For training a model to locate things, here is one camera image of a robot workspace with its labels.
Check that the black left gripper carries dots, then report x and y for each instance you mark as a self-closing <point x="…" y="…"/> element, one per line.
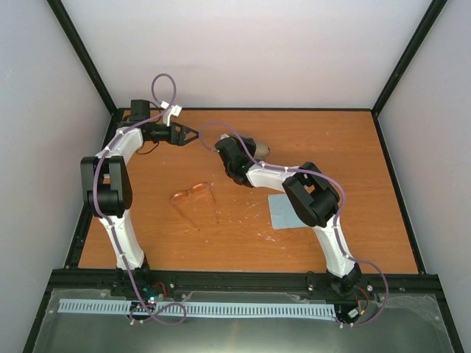
<point x="179" y="140"/>

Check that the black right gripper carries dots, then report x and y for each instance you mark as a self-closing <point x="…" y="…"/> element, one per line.
<point x="250" y="145"/>

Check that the brown plaid glasses case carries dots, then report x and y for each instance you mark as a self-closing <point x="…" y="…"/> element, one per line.
<point x="262" y="150"/>

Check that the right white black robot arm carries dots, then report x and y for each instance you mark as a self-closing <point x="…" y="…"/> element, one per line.
<point x="313" y="199"/>

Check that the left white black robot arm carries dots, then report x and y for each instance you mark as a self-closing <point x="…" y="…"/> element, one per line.
<point x="106" y="185"/>

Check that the orange tinted sunglasses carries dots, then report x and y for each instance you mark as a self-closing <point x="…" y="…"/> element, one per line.
<point x="196" y="205"/>

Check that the light blue cleaning cloth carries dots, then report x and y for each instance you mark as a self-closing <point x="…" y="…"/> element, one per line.
<point x="282" y="213"/>

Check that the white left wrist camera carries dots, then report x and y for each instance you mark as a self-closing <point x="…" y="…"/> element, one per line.
<point x="170" y="112"/>

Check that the black aluminium frame rail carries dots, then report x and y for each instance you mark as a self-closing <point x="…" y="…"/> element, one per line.
<point x="176" y="283"/>

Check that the light blue slotted cable duct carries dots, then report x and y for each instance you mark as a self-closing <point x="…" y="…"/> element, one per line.
<point x="204" y="309"/>

